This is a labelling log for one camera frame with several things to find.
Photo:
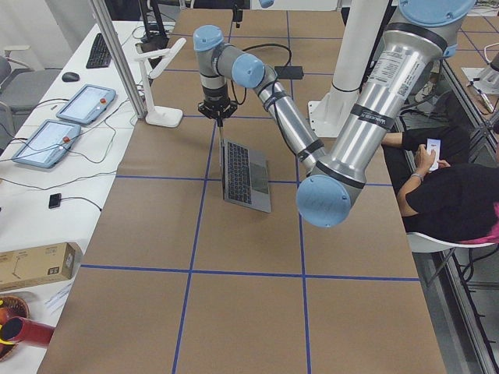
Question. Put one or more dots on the grey laptop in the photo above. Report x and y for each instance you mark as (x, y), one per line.
(244, 176)

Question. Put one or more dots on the black computer mouse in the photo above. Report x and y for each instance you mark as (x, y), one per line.
(70, 77)

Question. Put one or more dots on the black keyboard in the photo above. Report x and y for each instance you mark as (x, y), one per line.
(100, 56)

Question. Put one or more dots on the white chair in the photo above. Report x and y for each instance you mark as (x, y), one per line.
(423, 246)

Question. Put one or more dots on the teach pendant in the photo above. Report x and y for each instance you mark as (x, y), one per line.
(89, 103)
(48, 145)

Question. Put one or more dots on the black mouse pad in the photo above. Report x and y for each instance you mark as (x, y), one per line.
(289, 72)

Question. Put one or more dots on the teach pendant near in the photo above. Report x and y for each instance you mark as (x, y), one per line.
(48, 145)

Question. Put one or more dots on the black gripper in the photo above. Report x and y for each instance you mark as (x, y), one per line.
(215, 108)

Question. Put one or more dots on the red cylinder container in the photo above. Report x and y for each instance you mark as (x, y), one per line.
(20, 330)

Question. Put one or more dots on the black smartphone on desk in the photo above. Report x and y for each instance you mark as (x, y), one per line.
(54, 200)

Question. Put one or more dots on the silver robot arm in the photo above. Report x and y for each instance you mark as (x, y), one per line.
(383, 53)

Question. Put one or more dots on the aluminium frame post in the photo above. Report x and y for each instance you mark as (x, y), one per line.
(104, 21)

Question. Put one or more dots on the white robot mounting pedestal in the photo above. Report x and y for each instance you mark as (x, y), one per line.
(328, 116)

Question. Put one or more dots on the teach pendant far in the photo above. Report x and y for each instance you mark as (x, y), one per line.
(89, 103)

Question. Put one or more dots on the seated person in black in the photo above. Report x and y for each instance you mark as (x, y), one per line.
(439, 192)

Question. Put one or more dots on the cardboard box on desk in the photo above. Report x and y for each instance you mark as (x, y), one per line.
(35, 266)

